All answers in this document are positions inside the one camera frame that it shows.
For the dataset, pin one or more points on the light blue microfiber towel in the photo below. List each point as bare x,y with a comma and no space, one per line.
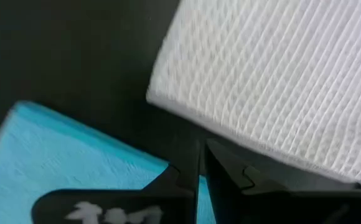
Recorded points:
59,155

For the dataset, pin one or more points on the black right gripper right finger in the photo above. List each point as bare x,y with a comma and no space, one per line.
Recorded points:
277,208

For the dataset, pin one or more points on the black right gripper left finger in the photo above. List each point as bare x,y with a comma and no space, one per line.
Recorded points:
121,208

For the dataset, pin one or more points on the white waffle microfiber towel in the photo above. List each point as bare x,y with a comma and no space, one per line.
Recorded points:
261,77

